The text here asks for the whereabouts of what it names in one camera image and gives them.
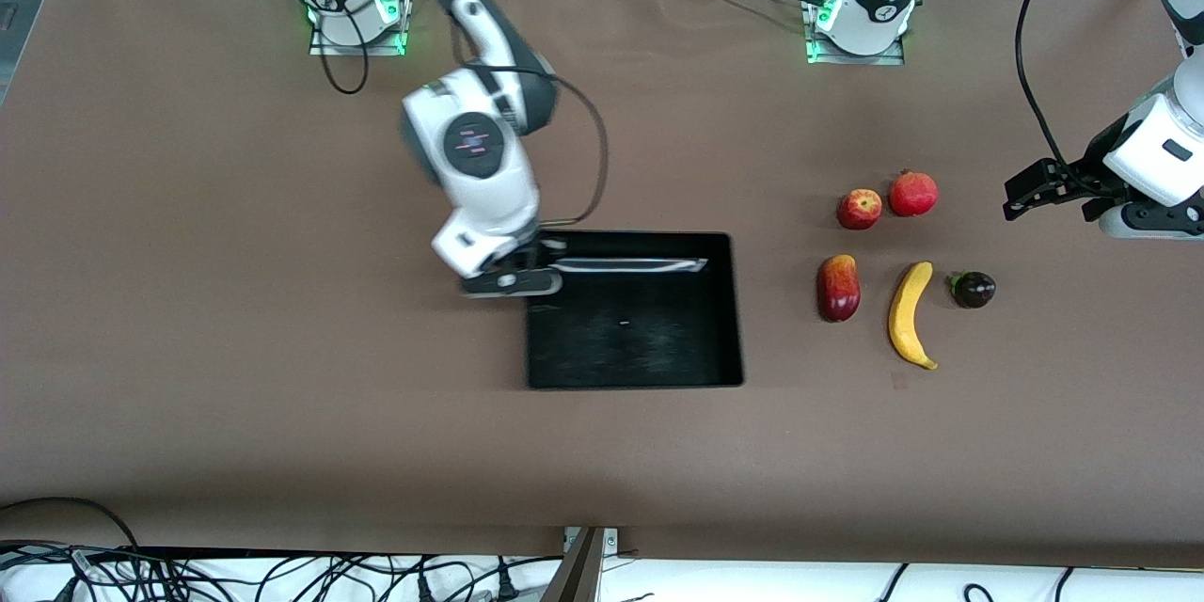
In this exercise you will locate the red yellow apple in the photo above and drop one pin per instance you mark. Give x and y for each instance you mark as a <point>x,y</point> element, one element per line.
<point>859,210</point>

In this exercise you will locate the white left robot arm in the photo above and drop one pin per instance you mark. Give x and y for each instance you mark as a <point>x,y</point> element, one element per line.
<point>1166,141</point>

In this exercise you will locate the black rectangular plastic tray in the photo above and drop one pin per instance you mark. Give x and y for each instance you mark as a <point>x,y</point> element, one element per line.
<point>640,339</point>

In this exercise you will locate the small metal corner bracket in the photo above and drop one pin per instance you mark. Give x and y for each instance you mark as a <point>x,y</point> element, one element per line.
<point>609,541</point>

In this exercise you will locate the red mango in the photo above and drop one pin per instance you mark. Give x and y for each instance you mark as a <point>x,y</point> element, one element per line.
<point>837,290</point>

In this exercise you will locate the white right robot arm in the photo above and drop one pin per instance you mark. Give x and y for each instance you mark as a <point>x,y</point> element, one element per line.
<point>489,198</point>

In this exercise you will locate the aluminium profile beam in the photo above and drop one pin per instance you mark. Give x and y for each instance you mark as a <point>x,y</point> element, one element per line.
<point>576,574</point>

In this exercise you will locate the yellow banana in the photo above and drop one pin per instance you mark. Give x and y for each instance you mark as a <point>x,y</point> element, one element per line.
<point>905,320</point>

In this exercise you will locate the dark purple eggplant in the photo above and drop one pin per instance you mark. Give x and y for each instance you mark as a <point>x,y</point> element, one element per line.
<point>974,290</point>

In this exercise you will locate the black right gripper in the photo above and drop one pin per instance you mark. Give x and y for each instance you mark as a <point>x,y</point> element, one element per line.
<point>527,256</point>

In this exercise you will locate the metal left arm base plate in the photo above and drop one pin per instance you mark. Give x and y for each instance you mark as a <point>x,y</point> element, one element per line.
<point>818,56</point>

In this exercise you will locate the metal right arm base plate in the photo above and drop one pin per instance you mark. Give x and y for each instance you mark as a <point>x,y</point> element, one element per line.
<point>324,47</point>

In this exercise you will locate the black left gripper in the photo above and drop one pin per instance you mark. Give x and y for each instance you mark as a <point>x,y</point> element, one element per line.
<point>1082,174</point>

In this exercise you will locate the red pomegranate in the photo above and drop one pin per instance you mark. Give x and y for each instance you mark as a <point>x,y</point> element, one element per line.
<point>914,196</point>

